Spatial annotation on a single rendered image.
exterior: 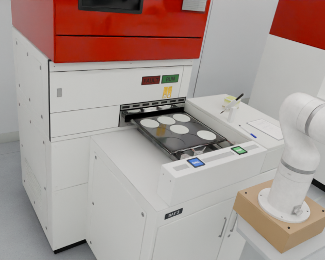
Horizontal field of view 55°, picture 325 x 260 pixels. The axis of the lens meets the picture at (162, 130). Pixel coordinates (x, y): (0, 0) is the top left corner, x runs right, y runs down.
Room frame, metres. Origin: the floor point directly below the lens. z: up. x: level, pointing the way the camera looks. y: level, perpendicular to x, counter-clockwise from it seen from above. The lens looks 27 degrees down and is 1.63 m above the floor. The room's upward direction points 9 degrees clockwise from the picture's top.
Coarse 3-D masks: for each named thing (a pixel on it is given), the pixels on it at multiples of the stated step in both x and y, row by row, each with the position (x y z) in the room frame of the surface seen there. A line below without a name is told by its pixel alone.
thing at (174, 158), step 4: (140, 132) 1.53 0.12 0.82; (144, 136) 1.49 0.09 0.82; (148, 136) 1.47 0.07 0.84; (152, 140) 1.44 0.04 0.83; (156, 144) 1.41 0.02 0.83; (160, 148) 1.38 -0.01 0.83; (164, 152) 1.35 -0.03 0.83; (168, 156) 1.32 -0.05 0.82; (172, 156) 1.30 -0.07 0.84; (176, 156) 1.29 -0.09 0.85; (172, 160) 1.29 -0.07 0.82
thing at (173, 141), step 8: (136, 120) 1.51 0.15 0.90; (176, 120) 1.59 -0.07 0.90; (192, 120) 1.63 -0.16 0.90; (144, 128) 1.43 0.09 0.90; (152, 128) 1.44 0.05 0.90; (160, 128) 1.46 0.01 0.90; (168, 128) 1.47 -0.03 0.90; (192, 128) 1.52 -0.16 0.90; (200, 128) 1.54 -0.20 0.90; (160, 136) 1.38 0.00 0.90; (168, 136) 1.39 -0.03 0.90; (176, 136) 1.40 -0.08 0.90; (184, 136) 1.42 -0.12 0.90; (192, 136) 1.43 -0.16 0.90; (216, 136) 1.48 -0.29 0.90; (168, 144) 1.31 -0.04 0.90; (176, 144) 1.32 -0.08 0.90; (184, 144) 1.33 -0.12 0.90; (192, 144) 1.34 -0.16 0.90
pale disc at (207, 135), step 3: (198, 132) 1.49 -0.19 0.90; (201, 132) 1.50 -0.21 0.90; (204, 132) 1.50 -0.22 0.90; (207, 132) 1.51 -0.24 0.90; (210, 132) 1.51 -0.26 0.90; (198, 135) 1.45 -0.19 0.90; (201, 135) 1.46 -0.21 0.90; (204, 135) 1.47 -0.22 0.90; (207, 135) 1.47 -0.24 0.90; (210, 135) 1.48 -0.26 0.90; (213, 135) 1.48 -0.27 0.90; (204, 138) 1.43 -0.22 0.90; (207, 138) 1.44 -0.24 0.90; (210, 138) 1.44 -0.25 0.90; (213, 138) 1.45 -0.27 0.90
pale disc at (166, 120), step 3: (159, 117) 1.60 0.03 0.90; (162, 117) 1.60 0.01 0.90; (165, 117) 1.61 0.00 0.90; (168, 117) 1.62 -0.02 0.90; (159, 120) 1.56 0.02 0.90; (162, 120) 1.56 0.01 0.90; (165, 120) 1.57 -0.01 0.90; (168, 120) 1.58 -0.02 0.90; (171, 120) 1.58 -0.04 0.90; (174, 120) 1.59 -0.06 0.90; (165, 123) 1.53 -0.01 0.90; (168, 123) 1.54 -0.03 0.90; (171, 123) 1.54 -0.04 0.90
